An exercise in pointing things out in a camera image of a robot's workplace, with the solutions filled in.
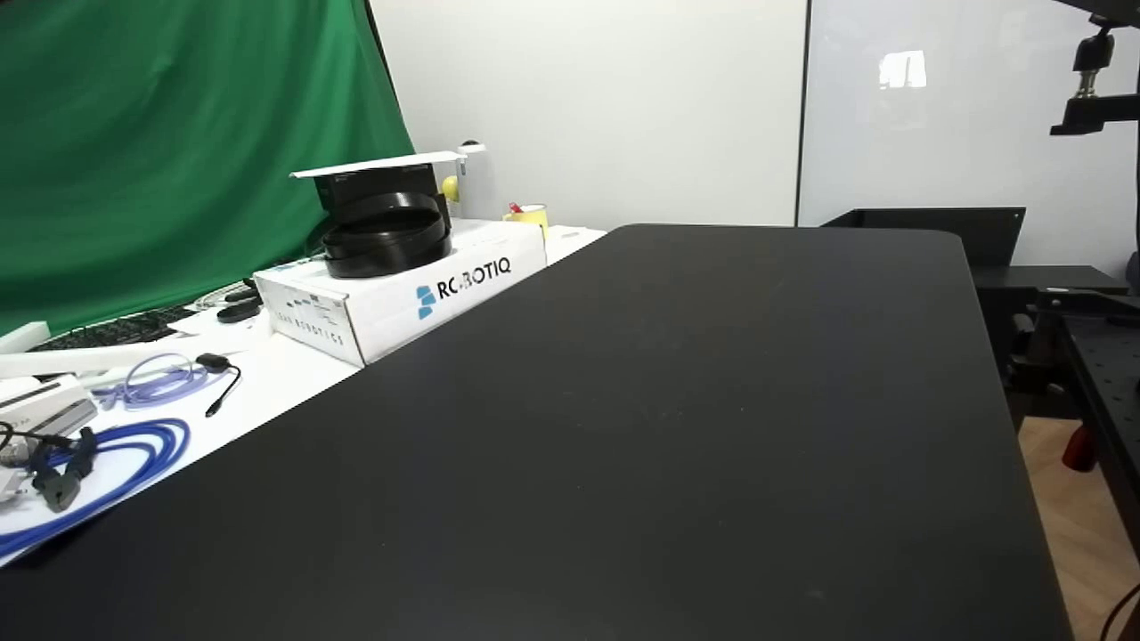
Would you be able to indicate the whiteboard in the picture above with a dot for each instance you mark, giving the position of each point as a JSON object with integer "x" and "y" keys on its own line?
{"x": 962, "y": 133}

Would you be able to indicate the white block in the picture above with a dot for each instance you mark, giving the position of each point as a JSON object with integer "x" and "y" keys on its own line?
{"x": 22, "y": 336}

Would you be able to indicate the yellow mug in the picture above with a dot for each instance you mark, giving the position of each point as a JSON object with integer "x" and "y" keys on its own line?
{"x": 532, "y": 216}

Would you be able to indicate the white table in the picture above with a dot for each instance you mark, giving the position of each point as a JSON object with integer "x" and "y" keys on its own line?
{"x": 267, "y": 392}

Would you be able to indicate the white cardboard box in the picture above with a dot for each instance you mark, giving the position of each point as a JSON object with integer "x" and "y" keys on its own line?
{"x": 374, "y": 303}

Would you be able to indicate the black clamp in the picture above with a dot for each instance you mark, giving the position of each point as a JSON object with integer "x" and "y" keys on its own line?
{"x": 62, "y": 485}

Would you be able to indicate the white long bar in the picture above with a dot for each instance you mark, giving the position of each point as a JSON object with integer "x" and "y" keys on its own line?
{"x": 80, "y": 361}

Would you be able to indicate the yellow round object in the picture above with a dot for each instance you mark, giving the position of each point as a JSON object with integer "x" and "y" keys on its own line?
{"x": 451, "y": 189}

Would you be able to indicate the black computer mouse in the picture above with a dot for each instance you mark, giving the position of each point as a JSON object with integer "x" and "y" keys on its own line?
{"x": 238, "y": 312}

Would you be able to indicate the white device box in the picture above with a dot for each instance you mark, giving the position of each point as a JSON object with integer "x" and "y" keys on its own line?
{"x": 44, "y": 405}

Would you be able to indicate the red knob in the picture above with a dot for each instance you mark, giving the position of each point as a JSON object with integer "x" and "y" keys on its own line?
{"x": 1078, "y": 450}

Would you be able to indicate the stack of black round rings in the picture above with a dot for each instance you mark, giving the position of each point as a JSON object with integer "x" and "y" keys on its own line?
{"x": 387, "y": 236}

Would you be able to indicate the white flat sheet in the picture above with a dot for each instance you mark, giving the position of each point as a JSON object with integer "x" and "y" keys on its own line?
{"x": 378, "y": 165}

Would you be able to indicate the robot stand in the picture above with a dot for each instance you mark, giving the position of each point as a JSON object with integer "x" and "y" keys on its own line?
{"x": 1109, "y": 392}

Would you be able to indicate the black box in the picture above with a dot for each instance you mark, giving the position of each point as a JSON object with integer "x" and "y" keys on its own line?
{"x": 356, "y": 185}

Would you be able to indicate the black keyboard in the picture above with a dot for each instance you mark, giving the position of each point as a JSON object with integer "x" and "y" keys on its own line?
{"x": 116, "y": 329}

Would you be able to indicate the green backdrop cloth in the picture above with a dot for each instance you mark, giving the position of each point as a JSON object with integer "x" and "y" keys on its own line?
{"x": 160, "y": 133}

